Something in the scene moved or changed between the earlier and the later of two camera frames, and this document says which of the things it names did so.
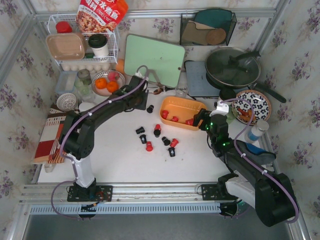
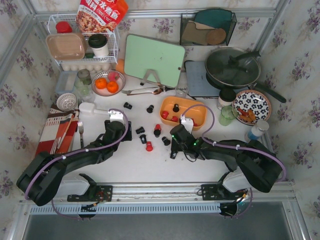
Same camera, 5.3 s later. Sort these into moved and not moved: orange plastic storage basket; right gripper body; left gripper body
Moved: left gripper body; right gripper body
Not moved: orange plastic storage basket
